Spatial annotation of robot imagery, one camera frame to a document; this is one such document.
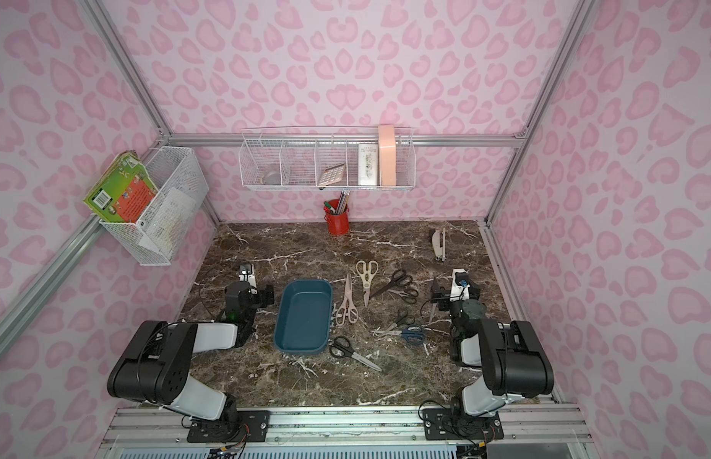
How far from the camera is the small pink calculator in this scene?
0.92 metres

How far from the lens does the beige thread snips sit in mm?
1087

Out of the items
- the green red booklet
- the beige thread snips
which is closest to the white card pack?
the beige thread snips

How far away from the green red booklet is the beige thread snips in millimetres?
939
